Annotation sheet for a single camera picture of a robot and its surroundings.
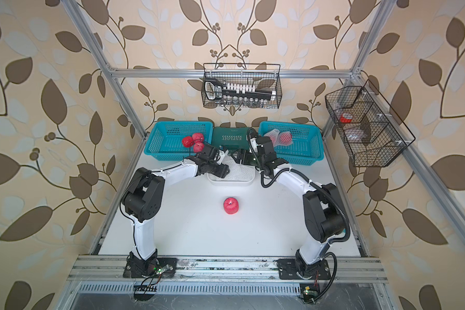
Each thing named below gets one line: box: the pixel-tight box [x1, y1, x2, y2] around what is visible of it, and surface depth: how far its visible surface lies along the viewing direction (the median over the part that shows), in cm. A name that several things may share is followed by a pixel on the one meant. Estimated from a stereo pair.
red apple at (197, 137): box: [191, 132, 205, 143], surface depth 114 cm
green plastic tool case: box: [211, 126, 251, 152], surface depth 114 cm
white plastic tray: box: [206, 155, 256, 186], surface depth 98 cm
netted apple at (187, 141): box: [182, 135, 194, 148], surface depth 114 cm
